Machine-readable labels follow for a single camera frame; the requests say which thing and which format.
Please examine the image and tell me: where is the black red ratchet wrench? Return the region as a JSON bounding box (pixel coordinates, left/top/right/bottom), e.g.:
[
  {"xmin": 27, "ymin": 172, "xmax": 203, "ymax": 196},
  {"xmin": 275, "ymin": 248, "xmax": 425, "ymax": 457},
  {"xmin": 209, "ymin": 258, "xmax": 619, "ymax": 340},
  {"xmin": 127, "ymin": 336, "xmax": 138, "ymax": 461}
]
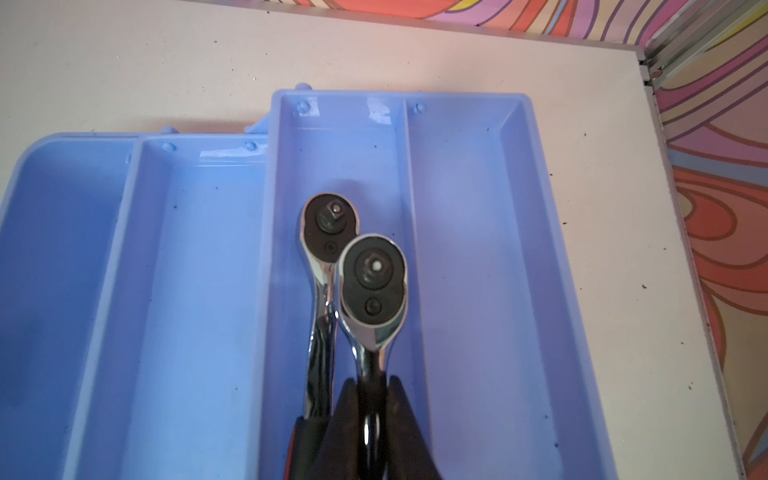
[{"xmin": 283, "ymin": 192, "xmax": 359, "ymax": 479}]

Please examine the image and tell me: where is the aluminium corner frame post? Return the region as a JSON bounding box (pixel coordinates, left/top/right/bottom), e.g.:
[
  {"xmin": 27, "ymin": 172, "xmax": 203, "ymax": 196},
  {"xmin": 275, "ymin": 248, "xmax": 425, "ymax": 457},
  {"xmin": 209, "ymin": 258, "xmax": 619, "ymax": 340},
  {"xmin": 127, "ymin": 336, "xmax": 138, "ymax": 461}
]
[{"xmin": 640, "ymin": 0, "xmax": 767, "ymax": 90}]

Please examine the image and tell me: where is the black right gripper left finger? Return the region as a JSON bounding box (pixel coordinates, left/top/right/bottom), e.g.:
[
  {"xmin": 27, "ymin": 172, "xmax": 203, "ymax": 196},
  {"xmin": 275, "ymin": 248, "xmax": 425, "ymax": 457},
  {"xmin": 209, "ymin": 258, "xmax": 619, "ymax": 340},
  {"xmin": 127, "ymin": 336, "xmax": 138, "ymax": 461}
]
[{"xmin": 310, "ymin": 378, "xmax": 360, "ymax": 480}]

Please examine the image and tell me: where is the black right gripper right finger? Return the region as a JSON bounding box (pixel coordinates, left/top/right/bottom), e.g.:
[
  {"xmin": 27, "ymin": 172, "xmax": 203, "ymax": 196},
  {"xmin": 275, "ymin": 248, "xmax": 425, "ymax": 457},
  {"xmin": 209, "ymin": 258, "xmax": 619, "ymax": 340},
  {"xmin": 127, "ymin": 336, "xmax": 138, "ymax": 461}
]
[{"xmin": 383, "ymin": 376, "xmax": 443, "ymax": 480}]

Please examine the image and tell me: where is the black yellow ratchet wrench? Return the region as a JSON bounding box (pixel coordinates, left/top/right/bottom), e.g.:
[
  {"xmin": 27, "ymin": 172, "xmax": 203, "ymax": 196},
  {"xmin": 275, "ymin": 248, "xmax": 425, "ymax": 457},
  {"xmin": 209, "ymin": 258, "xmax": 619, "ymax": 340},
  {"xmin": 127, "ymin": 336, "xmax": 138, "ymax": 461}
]
[{"xmin": 334, "ymin": 234, "xmax": 408, "ymax": 479}]

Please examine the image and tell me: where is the white and blue tool box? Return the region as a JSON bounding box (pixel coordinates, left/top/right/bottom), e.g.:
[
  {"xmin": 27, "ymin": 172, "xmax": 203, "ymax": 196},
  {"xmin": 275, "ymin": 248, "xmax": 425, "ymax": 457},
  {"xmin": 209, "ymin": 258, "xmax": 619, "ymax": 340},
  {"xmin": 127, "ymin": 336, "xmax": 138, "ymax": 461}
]
[{"xmin": 1, "ymin": 89, "xmax": 616, "ymax": 479}]

